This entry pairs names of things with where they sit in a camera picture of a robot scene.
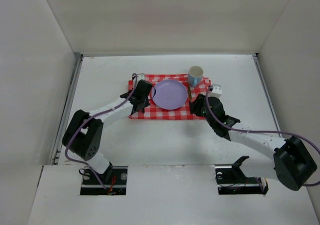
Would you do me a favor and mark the gold knife green handle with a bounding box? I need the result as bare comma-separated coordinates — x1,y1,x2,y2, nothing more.
187,85,193,103

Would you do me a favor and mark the aluminium table rail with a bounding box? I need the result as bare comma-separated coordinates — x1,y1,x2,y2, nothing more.
47,52,83,165
252,53,281,131

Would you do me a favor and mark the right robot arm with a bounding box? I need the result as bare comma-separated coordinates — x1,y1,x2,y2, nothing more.
189,94,318,191

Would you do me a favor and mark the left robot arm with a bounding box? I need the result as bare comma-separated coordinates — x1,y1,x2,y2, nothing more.
62,79,153,185

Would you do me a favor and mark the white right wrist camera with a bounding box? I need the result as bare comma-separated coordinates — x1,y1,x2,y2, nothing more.
208,84,222,99

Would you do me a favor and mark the red white checkered cloth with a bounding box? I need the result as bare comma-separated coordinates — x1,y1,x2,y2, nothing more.
129,73,211,120

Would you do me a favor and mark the left aluminium table rail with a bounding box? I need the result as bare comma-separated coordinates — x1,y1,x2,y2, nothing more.
47,52,83,165

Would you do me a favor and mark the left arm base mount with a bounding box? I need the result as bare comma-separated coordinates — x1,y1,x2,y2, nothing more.
78,166,128,196

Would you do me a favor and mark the purple plastic plate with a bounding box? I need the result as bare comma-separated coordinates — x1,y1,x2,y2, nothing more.
152,79,188,110

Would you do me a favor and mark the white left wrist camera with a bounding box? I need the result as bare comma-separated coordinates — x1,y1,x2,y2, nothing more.
134,73,145,81

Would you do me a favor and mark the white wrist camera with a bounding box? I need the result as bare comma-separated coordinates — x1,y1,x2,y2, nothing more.
134,73,145,81
208,84,222,99

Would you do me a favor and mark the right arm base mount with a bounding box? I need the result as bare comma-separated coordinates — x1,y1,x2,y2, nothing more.
215,156,269,196

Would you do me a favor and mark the right aluminium table rail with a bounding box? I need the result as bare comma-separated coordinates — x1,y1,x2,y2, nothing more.
252,53,281,131

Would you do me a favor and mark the blue white mug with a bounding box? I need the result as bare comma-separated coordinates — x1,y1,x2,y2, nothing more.
187,66,204,88

